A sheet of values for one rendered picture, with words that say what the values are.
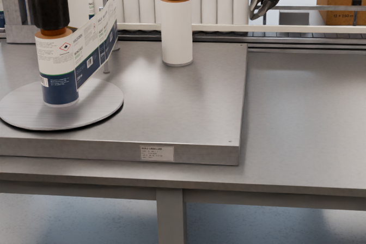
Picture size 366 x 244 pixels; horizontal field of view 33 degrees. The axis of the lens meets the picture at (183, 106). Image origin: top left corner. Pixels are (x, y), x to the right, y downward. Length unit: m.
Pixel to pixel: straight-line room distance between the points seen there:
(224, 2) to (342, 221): 0.88
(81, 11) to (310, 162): 0.94
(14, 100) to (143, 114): 0.33
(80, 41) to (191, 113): 0.33
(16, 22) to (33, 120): 0.62
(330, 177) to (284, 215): 0.95
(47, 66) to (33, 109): 0.12
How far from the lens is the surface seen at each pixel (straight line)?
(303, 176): 1.34
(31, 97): 1.61
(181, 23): 1.73
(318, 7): 2.07
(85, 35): 1.58
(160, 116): 1.47
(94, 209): 2.33
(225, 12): 2.02
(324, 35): 2.05
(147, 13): 2.05
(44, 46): 1.48
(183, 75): 1.70
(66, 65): 1.49
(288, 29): 2.01
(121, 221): 2.26
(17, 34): 2.05
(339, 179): 1.34
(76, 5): 2.01
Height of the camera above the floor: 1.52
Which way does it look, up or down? 25 degrees down
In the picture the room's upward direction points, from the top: 2 degrees counter-clockwise
